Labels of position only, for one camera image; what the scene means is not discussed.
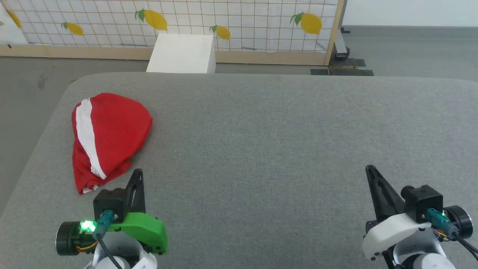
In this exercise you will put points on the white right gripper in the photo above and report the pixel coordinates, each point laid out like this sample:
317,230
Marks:
392,231

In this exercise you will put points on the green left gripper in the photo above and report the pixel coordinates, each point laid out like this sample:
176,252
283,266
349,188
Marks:
145,229

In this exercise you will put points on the red shorts with white stripe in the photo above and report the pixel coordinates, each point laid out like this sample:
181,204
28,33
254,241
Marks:
115,127

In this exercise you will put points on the black metal base plates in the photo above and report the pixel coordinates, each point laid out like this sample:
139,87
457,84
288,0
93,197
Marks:
347,71

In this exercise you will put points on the white box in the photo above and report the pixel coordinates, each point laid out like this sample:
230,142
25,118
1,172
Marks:
183,54

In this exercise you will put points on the lemon-patterned grid panel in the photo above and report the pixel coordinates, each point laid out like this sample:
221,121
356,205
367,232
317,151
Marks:
242,58

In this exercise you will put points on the lemon print grid screen cloth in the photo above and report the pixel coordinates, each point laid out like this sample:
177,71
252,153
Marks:
242,18

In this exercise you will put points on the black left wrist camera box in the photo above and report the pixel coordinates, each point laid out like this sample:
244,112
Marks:
110,203

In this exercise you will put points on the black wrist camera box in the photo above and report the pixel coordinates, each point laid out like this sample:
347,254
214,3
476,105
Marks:
424,201
110,203

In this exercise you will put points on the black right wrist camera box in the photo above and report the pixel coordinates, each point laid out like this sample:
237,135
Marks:
424,201

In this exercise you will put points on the grey metal bracket foot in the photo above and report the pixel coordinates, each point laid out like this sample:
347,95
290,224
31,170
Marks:
340,50

